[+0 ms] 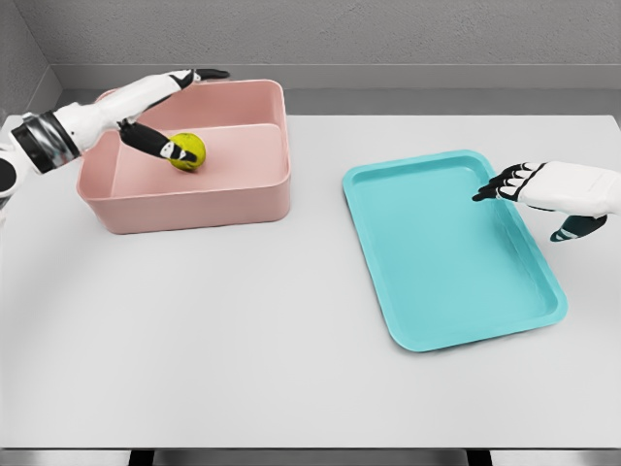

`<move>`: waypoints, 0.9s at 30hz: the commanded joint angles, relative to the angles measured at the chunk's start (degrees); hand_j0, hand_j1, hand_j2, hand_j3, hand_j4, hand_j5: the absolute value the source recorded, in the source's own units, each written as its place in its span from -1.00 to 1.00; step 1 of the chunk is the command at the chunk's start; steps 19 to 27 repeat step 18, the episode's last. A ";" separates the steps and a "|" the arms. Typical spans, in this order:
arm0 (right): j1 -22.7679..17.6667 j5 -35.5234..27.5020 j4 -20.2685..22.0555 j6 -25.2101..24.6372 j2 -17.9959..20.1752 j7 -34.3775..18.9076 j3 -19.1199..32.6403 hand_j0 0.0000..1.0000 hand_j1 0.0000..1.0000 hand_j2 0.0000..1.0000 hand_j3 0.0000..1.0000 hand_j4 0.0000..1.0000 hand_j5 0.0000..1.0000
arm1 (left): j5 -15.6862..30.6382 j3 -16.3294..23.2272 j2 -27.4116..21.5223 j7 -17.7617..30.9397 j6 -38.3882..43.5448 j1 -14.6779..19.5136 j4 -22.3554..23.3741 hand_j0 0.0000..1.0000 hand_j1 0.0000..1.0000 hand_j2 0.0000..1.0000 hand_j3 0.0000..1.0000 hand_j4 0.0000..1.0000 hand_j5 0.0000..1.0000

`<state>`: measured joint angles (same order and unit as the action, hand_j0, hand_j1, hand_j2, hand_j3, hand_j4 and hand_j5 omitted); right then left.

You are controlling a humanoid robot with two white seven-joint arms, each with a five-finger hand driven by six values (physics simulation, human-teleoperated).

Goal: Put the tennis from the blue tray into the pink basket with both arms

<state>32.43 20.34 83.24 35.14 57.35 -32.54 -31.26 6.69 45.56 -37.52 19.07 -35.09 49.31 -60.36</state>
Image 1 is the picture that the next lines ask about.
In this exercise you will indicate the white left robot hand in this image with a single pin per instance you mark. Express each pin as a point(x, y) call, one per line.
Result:
point(138, 97)

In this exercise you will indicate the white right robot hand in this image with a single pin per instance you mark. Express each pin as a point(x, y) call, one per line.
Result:
point(563, 187)

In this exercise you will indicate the yellow-green tennis ball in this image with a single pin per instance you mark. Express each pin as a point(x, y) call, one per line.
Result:
point(189, 148)

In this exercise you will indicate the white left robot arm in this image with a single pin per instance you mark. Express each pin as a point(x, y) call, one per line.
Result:
point(58, 133)

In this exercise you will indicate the pink plastic basket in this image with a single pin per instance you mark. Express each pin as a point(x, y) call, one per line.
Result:
point(218, 160)

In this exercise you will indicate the blue plastic tray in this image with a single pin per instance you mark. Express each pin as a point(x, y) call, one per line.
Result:
point(446, 252)

